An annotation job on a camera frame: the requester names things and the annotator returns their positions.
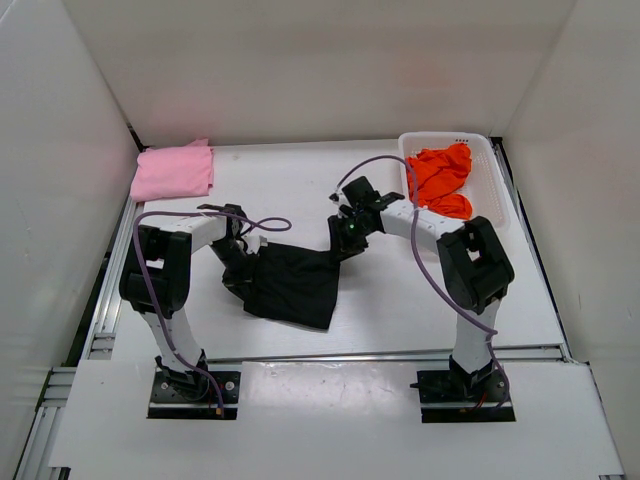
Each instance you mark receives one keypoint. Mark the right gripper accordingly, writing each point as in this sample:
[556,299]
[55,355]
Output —
[344,243]

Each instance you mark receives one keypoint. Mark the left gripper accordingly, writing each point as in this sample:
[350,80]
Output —
[235,273]

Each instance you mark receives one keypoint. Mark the black t shirt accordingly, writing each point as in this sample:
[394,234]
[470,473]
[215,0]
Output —
[294,285]

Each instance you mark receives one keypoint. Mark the pink t shirt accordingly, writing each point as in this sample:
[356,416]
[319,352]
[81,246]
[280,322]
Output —
[174,172]

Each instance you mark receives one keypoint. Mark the white plastic basket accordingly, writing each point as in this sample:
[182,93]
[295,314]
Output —
[484,187]

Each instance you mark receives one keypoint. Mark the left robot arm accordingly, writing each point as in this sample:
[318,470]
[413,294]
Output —
[156,281]

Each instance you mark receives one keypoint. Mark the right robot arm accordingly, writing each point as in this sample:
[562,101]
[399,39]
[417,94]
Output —
[464,261]

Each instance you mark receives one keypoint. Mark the orange garment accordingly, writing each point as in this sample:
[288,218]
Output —
[435,178]

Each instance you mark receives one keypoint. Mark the white front cover board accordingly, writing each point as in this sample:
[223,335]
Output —
[334,421]

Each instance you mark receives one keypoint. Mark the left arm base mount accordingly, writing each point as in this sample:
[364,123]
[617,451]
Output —
[192,396]

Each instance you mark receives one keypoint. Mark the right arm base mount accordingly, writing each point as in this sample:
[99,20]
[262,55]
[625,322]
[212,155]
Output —
[445,399]

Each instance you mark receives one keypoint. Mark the aluminium table frame rail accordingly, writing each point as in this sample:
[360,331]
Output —
[94,340]

